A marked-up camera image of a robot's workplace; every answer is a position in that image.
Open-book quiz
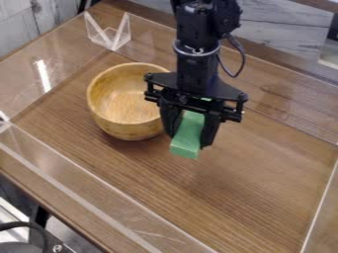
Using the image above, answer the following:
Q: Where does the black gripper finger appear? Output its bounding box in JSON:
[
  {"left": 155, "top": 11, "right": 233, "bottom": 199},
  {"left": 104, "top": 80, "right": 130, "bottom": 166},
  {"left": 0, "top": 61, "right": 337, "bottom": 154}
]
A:
[
  {"left": 199, "top": 114, "right": 221, "bottom": 148},
  {"left": 161, "top": 99, "right": 183, "bottom": 137}
]

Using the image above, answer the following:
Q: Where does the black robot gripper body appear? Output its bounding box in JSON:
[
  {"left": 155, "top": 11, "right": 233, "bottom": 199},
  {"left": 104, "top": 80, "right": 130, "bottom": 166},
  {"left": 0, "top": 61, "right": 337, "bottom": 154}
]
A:
[{"left": 145, "top": 45, "right": 249, "bottom": 123}]

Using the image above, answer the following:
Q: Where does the green rectangular block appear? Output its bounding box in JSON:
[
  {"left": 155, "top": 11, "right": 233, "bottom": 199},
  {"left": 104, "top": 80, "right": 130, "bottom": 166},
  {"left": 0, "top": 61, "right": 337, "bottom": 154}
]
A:
[{"left": 170, "top": 111, "right": 205, "bottom": 159}]

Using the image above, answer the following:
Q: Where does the brown wooden bowl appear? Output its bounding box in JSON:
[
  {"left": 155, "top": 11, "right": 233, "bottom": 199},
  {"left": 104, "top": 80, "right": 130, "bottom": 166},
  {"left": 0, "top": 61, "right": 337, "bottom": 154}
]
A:
[{"left": 86, "top": 62, "right": 169, "bottom": 141}]

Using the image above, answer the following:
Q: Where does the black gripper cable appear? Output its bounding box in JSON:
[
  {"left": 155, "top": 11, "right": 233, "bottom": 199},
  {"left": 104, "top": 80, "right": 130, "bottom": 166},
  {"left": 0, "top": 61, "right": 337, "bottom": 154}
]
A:
[{"left": 215, "top": 33, "right": 247, "bottom": 79}]

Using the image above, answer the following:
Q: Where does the clear acrylic corner bracket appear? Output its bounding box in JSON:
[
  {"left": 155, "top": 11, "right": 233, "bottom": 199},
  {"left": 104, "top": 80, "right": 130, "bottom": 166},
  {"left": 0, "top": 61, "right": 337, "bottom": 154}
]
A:
[{"left": 83, "top": 12, "right": 131, "bottom": 51}]

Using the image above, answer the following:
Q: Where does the clear acrylic tray wall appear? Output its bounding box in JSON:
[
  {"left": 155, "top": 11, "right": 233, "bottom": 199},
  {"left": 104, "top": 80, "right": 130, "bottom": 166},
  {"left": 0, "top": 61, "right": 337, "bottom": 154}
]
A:
[{"left": 0, "top": 18, "right": 338, "bottom": 253}]

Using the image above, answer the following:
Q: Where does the black table leg frame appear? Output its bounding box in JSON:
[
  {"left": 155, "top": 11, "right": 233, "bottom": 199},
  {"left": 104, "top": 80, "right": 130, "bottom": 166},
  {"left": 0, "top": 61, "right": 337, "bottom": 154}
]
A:
[{"left": 28, "top": 206, "right": 78, "bottom": 253}]

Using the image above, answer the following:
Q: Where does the black cable on floor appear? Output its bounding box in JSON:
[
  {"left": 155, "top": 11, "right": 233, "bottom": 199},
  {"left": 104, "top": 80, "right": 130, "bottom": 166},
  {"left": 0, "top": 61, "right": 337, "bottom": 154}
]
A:
[{"left": 0, "top": 220, "right": 51, "bottom": 253}]

